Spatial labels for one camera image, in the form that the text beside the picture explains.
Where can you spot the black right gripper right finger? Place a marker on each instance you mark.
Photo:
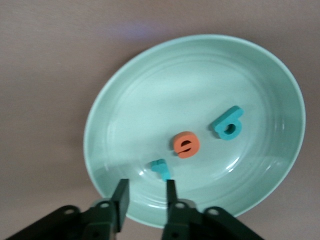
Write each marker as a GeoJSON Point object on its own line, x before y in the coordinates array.
{"type": "Point", "coordinates": [185, 222]}

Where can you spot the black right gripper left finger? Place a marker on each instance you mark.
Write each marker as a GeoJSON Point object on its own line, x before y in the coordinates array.
{"type": "Point", "coordinates": [100, 220]}

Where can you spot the teal foam number 1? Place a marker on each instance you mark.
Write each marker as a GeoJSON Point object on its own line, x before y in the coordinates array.
{"type": "Point", "coordinates": [160, 168]}

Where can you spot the orange foam number 6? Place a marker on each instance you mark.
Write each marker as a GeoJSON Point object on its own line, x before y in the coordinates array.
{"type": "Point", "coordinates": [181, 146]}

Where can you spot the teal foam number 9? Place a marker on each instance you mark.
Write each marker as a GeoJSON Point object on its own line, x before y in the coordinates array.
{"type": "Point", "coordinates": [222, 125]}

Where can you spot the light green plate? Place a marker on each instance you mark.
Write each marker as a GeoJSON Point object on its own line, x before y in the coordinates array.
{"type": "Point", "coordinates": [175, 87]}

